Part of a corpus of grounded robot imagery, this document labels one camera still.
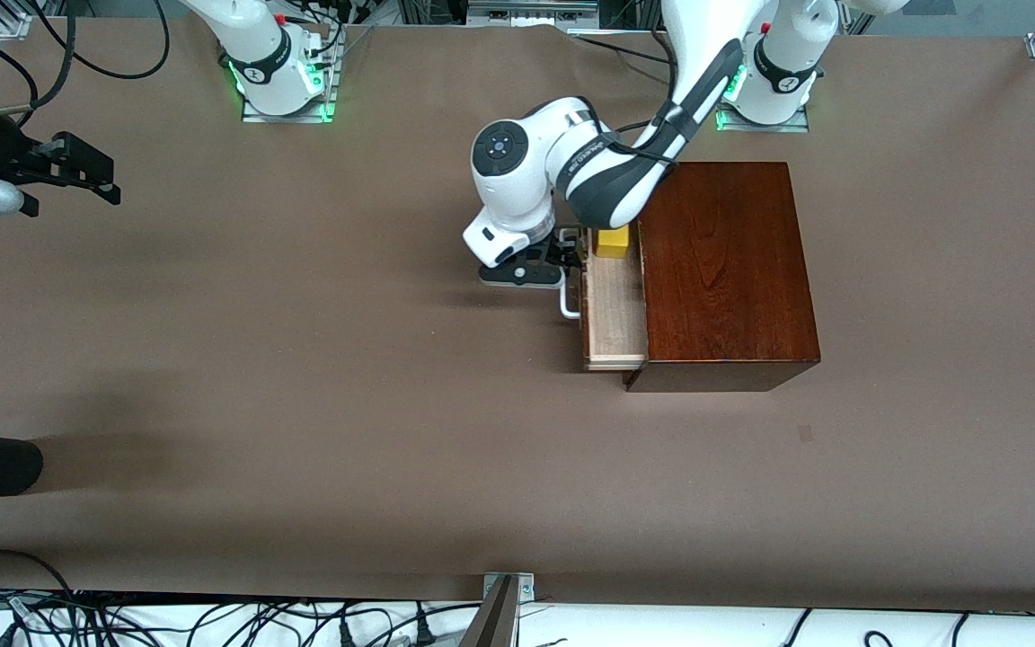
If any wooden drawer with white handle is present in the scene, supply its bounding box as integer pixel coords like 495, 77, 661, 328
559, 225, 650, 372

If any dark wooden drawer cabinet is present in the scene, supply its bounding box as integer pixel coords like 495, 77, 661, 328
623, 162, 822, 394

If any grey rack device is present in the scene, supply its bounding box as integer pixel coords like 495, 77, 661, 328
466, 0, 599, 28

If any brown paper table cover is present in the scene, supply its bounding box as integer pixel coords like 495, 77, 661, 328
0, 18, 1035, 614

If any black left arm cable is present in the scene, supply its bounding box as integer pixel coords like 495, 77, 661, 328
603, 126, 685, 167

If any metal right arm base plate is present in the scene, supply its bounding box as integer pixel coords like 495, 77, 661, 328
242, 25, 340, 124

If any black table cable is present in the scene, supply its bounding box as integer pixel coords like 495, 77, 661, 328
571, 34, 671, 66

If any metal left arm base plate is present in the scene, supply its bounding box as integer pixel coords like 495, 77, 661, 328
715, 43, 811, 134

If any grey base cable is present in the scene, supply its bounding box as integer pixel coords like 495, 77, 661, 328
311, 25, 375, 73

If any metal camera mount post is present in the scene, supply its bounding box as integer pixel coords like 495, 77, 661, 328
459, 572, 536, 647

